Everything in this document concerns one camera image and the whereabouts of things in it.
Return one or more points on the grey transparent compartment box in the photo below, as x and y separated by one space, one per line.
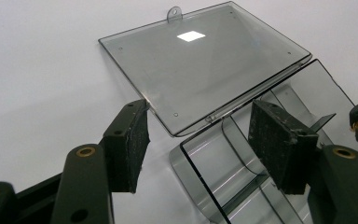
199 68

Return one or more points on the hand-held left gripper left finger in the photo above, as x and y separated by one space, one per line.
127 146

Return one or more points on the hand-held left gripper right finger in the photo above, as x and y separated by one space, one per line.
279 146

